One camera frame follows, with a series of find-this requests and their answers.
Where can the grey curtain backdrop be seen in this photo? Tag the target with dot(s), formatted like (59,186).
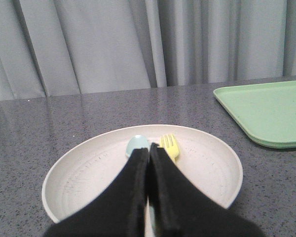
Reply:
(63,47)

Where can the green rectangular tray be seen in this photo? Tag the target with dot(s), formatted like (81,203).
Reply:
(266,112)

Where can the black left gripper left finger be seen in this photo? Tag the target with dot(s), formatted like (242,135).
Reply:
(119,211)

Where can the cream round plate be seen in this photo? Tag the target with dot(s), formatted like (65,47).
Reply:
(81,174)

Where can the yellow plastic fork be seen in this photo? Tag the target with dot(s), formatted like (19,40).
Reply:
(169,144)

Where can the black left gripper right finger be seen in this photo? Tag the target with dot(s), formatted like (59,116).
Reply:
(181,210)

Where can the light blue plastic spoon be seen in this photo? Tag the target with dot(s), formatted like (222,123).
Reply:
(136,142)

